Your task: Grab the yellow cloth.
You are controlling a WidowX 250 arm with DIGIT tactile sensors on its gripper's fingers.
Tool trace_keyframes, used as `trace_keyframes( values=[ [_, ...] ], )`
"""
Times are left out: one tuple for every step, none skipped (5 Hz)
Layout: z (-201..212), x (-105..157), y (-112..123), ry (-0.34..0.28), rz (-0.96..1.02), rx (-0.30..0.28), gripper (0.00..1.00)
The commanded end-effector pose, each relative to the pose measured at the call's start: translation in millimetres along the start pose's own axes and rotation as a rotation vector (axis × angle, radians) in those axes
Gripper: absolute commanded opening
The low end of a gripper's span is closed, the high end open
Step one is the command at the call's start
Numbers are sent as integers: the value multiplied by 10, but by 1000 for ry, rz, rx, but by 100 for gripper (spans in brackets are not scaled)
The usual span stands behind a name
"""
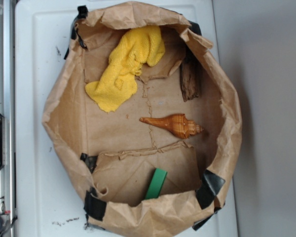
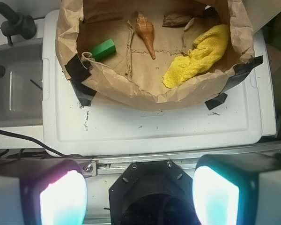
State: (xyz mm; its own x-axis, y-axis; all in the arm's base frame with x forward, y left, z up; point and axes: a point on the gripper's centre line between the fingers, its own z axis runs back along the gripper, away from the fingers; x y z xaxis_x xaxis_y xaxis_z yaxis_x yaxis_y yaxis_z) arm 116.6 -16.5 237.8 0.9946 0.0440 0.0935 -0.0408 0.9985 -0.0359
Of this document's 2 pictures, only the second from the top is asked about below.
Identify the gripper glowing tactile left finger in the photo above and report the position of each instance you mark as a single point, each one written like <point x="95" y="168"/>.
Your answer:
<point x="42" y="192"/>

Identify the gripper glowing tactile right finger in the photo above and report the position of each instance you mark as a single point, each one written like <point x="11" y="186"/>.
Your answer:
<point x="238" y="189"/>

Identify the yellow knitted cloth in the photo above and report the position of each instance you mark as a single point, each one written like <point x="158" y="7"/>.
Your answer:
<point x="209" y="48"/>

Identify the white plastic bin lid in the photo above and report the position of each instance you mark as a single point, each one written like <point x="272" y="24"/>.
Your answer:
<point x="106" y="129"/>

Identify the black tape right lower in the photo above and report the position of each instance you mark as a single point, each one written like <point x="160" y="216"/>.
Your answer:
<point x="216" y="101"/>

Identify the grey sink basin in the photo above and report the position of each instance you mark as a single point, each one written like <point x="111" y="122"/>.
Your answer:
<point x="21" y="87"/>

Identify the black tape left lower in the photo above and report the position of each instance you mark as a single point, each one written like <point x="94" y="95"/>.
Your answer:
<point x="84" y="94"/>

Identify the black tape right upper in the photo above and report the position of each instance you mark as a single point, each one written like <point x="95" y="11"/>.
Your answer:
<point x="241" y="71"/>

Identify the black tape left upper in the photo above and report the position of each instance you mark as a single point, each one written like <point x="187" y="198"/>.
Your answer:
<point x="78" y="70"/>

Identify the green rectangular block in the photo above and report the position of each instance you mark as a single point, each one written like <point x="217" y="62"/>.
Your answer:
<point x="103" y="50"/>

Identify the brown paper bag tray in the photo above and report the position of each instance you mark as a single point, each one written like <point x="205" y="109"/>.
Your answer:
<point x="130" y="76"/>

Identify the black sink faucet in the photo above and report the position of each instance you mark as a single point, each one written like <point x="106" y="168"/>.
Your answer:
<point x="16" y="24"/>

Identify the black tape inside bag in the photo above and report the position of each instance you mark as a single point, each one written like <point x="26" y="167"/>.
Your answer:
<point x="211" y="17"/>

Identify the brown wood bark piece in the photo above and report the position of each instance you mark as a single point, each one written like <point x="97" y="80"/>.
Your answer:
<point x="176" y="20"/>

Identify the orange spiral seashell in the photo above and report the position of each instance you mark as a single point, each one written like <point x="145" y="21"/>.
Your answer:
<point x="146" y="31"/>

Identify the aluminium extrusion rail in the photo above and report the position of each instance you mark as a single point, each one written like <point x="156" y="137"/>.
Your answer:
<point x="187" y="160"/>

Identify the black octagonal mount plate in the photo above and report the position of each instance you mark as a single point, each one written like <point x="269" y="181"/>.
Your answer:
<point x="152" y="194"/>

